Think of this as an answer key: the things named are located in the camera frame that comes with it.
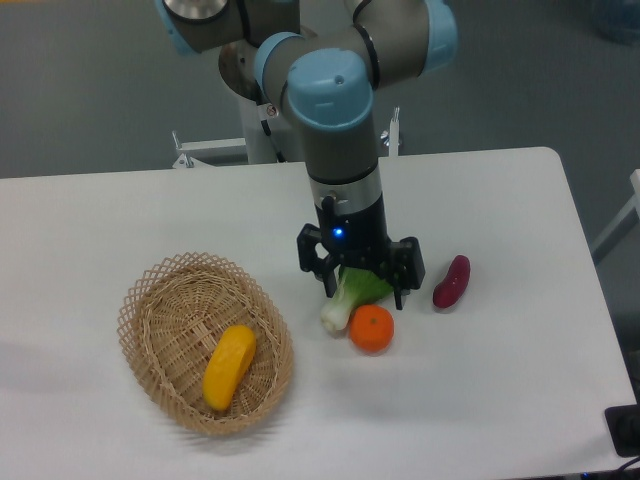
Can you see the yellow mango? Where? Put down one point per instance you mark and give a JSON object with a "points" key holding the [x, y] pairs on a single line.
{"points": [[229, 362]]}

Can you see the green bok choy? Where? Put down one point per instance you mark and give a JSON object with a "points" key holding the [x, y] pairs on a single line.
{"points": [[355, 288]]}

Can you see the purple sweet potato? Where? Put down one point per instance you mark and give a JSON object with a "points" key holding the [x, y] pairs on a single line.
{"points": [[454, 284]]}

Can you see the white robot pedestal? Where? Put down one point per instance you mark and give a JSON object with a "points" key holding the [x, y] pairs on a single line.
{"points": [[269, 138]]}

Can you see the black device at table corner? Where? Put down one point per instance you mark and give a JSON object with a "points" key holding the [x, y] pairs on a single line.
{"points": [[623, 425]]}

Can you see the woven wicker basket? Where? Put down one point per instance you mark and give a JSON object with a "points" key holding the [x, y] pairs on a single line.
{"points": [[172, 320]]}

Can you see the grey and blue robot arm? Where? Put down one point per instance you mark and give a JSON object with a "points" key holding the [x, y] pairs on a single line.
{"points": [[324, 87]]}

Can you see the white metal base frame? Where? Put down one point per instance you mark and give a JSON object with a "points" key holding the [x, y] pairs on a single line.
{"points": [[192, 154]]}

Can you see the orange tangerine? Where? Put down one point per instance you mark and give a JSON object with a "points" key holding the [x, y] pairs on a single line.
{"points": [[371, 328]]}

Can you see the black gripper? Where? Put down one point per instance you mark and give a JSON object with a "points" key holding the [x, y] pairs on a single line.
{"points": [[359, 240]]}

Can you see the white table leg frame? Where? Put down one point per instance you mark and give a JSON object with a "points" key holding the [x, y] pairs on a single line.
{"points": [[620, 225]]}

